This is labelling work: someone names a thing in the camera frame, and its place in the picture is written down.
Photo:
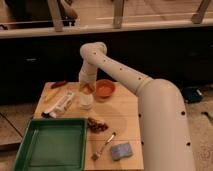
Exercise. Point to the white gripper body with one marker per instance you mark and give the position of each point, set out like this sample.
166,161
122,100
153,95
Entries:
85,78

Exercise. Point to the orange apple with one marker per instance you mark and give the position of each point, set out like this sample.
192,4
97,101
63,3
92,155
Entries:
88,89

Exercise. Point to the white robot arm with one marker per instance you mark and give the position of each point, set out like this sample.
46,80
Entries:
163,123

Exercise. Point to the white paper cup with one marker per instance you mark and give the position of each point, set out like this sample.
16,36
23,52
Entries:
86,101

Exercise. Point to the orange bowl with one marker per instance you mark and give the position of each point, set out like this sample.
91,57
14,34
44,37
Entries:
104,88

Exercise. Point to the red sausage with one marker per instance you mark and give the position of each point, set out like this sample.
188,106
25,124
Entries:
58,84

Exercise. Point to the white tube black cap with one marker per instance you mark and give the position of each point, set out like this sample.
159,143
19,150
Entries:
60,107

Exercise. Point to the brown dried fruit cluster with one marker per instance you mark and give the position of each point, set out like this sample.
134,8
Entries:
96,126

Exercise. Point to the green plastic tray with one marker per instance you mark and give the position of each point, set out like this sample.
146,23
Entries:
52,145

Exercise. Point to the blue sponge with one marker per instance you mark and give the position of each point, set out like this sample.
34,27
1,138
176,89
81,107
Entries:
121,151

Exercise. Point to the blue box on floor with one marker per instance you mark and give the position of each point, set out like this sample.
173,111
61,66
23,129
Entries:
192,95

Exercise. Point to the metal fork wooden handle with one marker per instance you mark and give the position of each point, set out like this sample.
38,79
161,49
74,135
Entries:
98,153

